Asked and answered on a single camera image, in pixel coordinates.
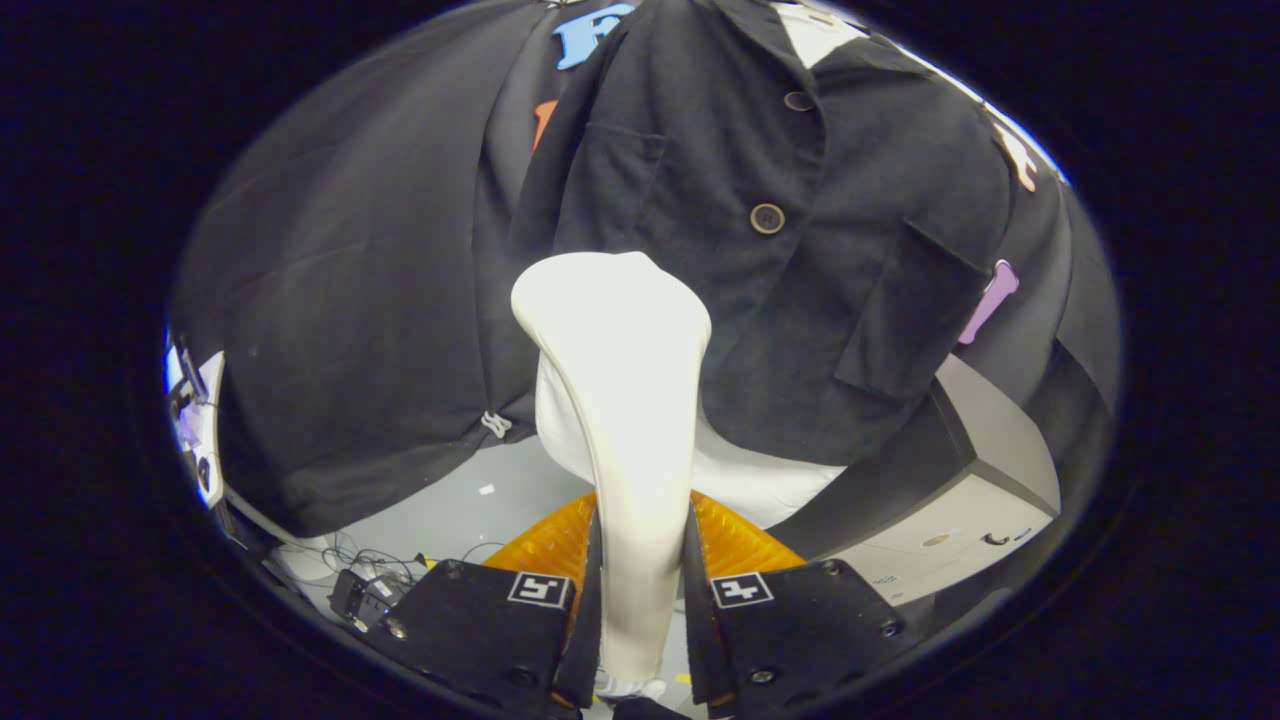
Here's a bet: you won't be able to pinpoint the black backdrop cloth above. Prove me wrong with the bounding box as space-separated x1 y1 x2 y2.
165 0 1121 541

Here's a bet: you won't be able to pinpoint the white garment steamer head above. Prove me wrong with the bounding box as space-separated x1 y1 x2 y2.
510 250 713 701

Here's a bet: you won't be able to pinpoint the black floor cables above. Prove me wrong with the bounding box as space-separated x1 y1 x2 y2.
270 535 506 601

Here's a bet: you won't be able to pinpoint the black jacket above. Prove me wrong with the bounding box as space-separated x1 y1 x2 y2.
505 0 1013 466

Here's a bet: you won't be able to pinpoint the black power adapter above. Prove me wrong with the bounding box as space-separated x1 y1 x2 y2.
328 568 403 631

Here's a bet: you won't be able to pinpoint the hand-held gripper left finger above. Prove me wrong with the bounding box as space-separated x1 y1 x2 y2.
355 492 604 716

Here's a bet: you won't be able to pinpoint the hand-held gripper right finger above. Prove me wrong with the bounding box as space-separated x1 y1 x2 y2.
683 490 921 716

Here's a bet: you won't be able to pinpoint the grey cabinet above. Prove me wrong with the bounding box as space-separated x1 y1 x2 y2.
770 355 1063 606

